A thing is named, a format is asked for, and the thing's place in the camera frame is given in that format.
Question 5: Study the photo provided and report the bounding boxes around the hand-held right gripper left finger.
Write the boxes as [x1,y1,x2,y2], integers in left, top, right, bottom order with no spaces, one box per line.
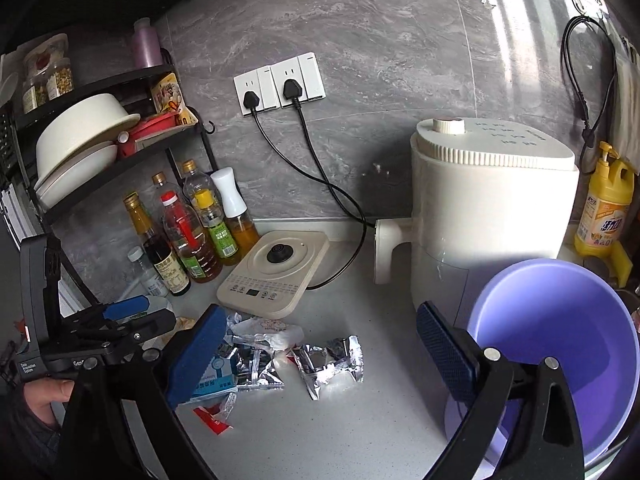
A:
[59,304,230,480]

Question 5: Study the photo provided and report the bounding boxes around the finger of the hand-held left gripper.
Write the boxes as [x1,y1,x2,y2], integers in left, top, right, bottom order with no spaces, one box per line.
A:
[75,309,178,356]
[62,296,151,333]

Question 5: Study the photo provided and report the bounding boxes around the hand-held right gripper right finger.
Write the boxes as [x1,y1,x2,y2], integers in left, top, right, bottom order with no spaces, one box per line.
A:
[416,301,587,480]

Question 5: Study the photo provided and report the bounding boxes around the blue medicine box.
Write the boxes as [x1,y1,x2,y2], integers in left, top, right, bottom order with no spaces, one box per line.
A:
[192,355,238,401]

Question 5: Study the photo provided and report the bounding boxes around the silver foil wrapper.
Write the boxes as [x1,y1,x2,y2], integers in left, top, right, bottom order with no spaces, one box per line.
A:
[290,335,364,401]
[227,342,286,391]

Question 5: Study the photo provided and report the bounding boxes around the red clear wrapper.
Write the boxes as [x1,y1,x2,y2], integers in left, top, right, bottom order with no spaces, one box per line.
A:
[194,392,238,432]

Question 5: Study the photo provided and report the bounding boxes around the white plastic wrapper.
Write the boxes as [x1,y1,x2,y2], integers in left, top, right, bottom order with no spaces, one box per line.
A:
[230,312,305,352]

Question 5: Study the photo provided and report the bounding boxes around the purple plastic basin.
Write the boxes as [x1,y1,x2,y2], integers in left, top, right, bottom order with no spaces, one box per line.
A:
[442,258,640,468]

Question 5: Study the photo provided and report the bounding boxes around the person's left forearm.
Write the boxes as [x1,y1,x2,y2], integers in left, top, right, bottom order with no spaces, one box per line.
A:
[0,400,65,480]

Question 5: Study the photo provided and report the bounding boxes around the person's left hand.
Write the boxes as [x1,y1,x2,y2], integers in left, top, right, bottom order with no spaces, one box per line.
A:
[0,377,77,431]

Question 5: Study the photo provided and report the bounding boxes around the small white cap bottle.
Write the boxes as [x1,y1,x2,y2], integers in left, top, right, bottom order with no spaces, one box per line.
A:
[127,247,169,298]

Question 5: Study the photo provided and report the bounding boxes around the dark sauce bottle gold cap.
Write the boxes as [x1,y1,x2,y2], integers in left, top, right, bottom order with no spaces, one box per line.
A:
[123,192,192,297]

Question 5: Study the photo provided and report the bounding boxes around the red cap oil bottle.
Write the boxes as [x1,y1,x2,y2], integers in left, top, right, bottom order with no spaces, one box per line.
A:
[161,191,223,284]

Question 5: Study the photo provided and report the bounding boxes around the yellow cap green label bottle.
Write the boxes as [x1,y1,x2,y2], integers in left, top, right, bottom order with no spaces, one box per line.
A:
[194,189,240,266]

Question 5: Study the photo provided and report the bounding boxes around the white plate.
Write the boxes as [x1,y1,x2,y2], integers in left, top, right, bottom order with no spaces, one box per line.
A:
[37,157,117,211]
[34,141,119,198]

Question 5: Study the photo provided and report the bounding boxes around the cream kettle base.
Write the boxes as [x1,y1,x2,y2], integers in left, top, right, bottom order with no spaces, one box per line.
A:
[216,230,331,319]

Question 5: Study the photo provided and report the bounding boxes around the clear bottle gold cap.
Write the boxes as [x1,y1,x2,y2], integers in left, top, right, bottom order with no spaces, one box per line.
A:
[180,159,213,201]
[151,172,176,211]

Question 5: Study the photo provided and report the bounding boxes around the white top oil sprayer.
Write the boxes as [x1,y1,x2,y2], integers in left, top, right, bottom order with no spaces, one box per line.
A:
[210,166,261,260]

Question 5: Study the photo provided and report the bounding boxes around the cream electric jug appliance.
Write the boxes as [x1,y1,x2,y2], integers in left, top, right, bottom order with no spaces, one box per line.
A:
[375,117,581,328]

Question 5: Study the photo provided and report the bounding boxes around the black corner shelf rack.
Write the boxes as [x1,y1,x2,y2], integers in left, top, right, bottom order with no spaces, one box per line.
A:
[0,50,218,311]

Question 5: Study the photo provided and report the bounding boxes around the red plastic container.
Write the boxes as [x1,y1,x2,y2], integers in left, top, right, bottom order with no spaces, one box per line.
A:
[117,112,183,158]

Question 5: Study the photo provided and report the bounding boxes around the clear jar green contents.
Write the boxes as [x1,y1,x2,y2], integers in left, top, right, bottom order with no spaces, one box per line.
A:
[21,77,49,114]

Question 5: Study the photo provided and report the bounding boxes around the yellow dish soap bottle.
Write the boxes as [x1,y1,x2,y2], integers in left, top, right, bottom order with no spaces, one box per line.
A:
[574,141,636,260]

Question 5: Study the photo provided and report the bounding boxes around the yellow snack packet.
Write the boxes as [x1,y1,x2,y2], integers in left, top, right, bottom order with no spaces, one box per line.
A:
[151,73,199,127]

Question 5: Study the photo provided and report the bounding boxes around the clear jar yellow contents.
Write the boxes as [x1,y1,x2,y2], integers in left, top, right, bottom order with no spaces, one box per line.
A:
[46,58,74,96]

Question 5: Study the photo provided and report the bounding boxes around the pink bottle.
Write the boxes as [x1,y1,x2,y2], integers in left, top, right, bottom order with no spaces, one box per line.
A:
[131,17,163,69]

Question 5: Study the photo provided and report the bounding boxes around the black power cable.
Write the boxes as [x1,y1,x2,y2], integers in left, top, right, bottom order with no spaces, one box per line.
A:
[295,101,378,228]
[250,109,367,291]

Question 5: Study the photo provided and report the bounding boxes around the white wall socket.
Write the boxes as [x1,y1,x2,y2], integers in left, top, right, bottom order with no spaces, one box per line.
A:
[270,52,327,108]
[234,66,280,117]

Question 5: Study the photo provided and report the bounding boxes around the black hanging cable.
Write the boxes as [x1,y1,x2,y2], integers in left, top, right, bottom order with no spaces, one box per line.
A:
[560,15,617,143]

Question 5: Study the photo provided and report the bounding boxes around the clear wall hook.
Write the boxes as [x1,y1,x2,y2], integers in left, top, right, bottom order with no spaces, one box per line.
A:
[567,0,606,16]

